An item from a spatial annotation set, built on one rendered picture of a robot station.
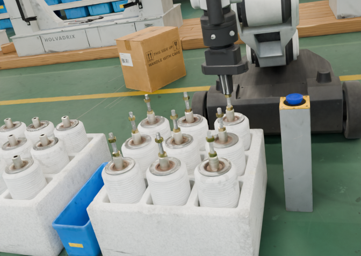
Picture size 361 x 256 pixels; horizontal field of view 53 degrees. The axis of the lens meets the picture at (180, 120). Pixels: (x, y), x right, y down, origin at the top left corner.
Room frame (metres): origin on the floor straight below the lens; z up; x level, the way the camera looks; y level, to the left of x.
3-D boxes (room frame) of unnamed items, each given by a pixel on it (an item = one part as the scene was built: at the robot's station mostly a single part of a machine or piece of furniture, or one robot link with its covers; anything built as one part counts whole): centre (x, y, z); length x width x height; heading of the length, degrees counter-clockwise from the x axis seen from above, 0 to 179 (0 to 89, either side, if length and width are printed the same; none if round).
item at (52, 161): (0.98, 0.41, 0.16); 0.10 x 0.10 x 0.18
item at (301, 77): (1.43, -0.42, 0.19); 0.64 x 0.52 x 0.33; 161
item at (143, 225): (0.84, 0.01, 0.09); 0.39 x 0.39 x 0.18; 69
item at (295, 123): (0.81, -0.28, 0.16); 0.07 x 0.07 x 0.31; 69
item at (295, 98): (0.81, -0.28, 0.32); 0.04 x 0.04 x 0.02
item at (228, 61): (0.91, -0.14, 0.45); 0.13 x 0.10 x 0.12; 58
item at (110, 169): (0.77, 0.17, 0.25); 0.08 x 0.08 x 0.01
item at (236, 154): (0.80, -0.10, 0.16); 0.10 x 0.10 x 0.18
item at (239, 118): (0.91, -0.14, 0.25); 0.08 x 0.08 x 0.01
